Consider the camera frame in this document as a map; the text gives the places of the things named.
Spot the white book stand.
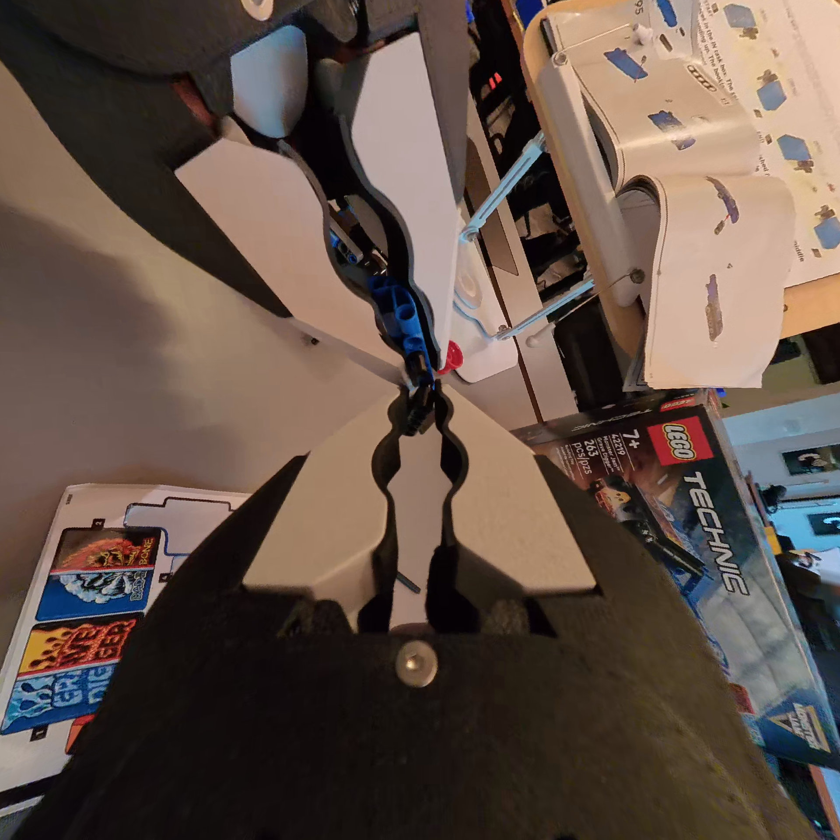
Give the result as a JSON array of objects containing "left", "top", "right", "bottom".
[{"left": 449, "top": 0, "right": 840, "bottom": 388}]

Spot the grey desk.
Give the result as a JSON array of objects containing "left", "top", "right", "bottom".
[{"left": 0, "top": 59, "right": 546, "bottom": 808}]

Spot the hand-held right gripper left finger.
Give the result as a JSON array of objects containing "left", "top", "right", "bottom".
[{"left": 243, "top": 386, "right": 404, "bottom": 632}]

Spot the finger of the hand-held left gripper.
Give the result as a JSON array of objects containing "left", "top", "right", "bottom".
[
  {"left": 174, "top": 136, "right": 412, "bottom": 388},
  {"left": 350, "top": 31, "right": 470, "bottom": 371}
]

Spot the instruction booklet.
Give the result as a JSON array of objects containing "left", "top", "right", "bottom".
[{"left": 545, "top": 0, "right": 798, "bottom": 391}]

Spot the colourful sticker sheet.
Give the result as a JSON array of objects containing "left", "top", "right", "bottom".
[{"left": 0, "top": 484, "right": 253, "bottom": 798}]

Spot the large printed instruction sheet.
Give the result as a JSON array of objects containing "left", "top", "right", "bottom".
[{"left": 696, "top": 0, "right": 840, "bottom": 290}]

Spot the dark toy set box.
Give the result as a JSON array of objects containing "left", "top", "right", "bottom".
[{"left": 512, "top": 387, "right": 840, "bottom": 772}]

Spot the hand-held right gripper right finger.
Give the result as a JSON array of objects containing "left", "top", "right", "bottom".
[{"left": 427, "top": 386, "right": 598, "bottom": 632}]

